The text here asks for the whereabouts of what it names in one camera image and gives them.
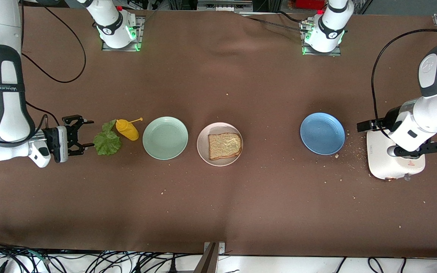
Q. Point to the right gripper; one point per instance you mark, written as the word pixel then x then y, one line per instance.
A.
pixel 50 138

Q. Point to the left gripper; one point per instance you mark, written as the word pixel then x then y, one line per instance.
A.
pixel 388 117

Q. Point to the green lettuce leaf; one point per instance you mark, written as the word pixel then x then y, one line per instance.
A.
pixel 106 144

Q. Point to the yellow mustard squeeze bottle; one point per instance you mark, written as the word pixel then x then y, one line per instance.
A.
pixel 127 131

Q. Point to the brown bread slice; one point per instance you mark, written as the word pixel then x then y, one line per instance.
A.
pixel 224 146

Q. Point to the blue plate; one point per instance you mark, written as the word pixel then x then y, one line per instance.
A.
pixel 323 133

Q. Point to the mint green plate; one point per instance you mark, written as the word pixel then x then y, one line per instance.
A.
pixel 165 138

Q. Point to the beige plate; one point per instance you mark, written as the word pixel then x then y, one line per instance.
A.
pixel 218 163

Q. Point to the white two-slot toaster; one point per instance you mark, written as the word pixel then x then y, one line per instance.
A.
pixel 379 159

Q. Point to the red box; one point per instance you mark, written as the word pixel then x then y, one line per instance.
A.
pixel 309 3

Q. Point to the brown tablecloth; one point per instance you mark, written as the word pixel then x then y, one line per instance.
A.
pixel 241 208

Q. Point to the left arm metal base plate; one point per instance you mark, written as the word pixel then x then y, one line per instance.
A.
pixel 334 54

